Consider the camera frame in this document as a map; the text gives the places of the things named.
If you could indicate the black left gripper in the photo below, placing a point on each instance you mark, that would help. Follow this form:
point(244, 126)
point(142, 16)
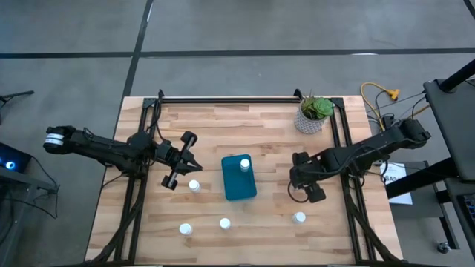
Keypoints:
point(168, 154)

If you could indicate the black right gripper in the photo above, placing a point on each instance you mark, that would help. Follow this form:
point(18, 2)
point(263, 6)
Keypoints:
point(302, 170)

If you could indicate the white pill bottle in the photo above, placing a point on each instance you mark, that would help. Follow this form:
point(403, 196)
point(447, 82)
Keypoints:
point(245, 164)
point(225, 223)
point(194, 185)
point(185, 228)
point(299, 217)

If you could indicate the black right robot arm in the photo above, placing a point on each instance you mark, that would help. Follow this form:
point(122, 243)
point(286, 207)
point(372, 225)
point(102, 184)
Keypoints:
point(371, 148)

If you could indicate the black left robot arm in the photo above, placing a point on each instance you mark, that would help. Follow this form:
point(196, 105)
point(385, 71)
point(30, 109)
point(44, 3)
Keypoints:
point(111, 152)

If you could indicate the teal plastic basket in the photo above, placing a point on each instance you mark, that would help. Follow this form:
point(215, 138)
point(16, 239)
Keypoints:
point(237, 189)

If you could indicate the white triangle-patterned plant pot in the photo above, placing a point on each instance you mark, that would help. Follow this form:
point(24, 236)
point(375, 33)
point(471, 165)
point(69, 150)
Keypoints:
point(306, 126)

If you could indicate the green succulent plant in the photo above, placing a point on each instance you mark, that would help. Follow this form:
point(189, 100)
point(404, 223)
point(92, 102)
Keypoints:
point(321, 107)

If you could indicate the white paper sheet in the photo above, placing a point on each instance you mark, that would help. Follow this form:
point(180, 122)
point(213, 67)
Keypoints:
point(399, 185)

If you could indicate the black metal stand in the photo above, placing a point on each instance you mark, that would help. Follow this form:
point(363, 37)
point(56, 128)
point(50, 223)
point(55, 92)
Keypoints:
point(419, 181)

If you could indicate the dark grey cart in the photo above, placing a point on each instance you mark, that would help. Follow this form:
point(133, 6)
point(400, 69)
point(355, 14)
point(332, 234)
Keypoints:
point(452, 122)

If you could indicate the grey caster wheel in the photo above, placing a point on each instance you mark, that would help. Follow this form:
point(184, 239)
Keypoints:
point(444, 247)

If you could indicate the black device with blue light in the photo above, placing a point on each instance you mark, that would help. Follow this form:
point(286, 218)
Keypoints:
point(15, 159)

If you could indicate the black tripod leg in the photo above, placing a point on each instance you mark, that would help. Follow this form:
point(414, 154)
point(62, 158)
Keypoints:
point(18, 95)

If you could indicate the black aluminium table frame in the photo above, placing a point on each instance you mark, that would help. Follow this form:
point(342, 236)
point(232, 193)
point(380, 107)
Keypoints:
point(230, 100)

